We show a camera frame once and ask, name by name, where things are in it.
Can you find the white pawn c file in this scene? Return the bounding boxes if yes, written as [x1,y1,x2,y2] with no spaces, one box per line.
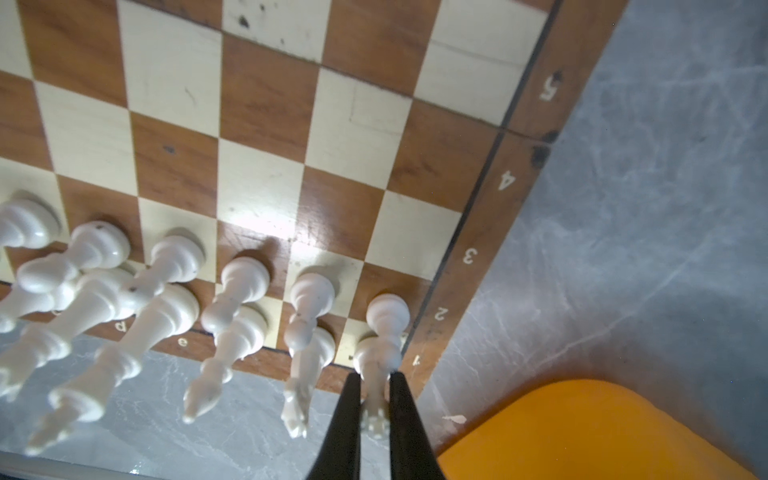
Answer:
[1,199,61,249]

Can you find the white king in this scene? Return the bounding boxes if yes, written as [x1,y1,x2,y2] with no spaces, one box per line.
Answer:
[24,284,200,456]

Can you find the white pawn f file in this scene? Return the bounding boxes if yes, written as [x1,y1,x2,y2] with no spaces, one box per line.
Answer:
[200,257,271,335]

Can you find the near yellow tray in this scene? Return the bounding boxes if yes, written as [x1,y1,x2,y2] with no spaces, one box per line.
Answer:
[439,380,754,479]

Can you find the white queen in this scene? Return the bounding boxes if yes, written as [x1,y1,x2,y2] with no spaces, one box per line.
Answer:
[1,268,135,402]

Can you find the white pawn g file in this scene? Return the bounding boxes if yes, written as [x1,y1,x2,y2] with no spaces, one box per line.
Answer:
[283,273,336,354]

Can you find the wooden chess board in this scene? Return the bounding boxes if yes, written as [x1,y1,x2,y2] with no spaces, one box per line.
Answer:
[1,1,626,392]

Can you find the white pawn e file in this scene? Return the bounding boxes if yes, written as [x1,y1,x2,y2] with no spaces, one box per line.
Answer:
[118,235,206,311]

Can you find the white pawn d file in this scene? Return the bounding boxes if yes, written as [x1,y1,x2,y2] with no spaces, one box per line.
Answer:
[16,221,131,294]

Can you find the white bishop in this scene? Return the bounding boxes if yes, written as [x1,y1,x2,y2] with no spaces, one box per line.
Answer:
[182,307,268,424]

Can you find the white pawn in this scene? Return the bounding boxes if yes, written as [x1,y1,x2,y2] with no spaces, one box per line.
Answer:
[366,294,411,352]

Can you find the white knight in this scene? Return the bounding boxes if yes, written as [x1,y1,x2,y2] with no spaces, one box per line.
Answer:
[281,327,336,439]

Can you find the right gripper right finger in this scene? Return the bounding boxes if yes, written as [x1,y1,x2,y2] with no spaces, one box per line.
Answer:
[389,371,446,480]

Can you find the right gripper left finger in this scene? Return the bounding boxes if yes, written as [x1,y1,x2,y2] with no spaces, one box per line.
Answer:
[306,372,361,480]

